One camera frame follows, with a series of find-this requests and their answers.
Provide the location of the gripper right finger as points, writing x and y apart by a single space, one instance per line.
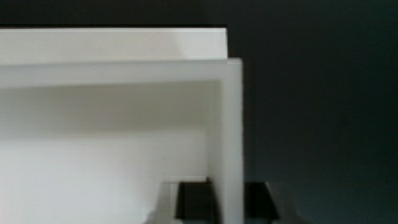
268 204

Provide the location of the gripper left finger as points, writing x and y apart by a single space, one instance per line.
188 205

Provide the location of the white drawer cabinet box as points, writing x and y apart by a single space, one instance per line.
120 119

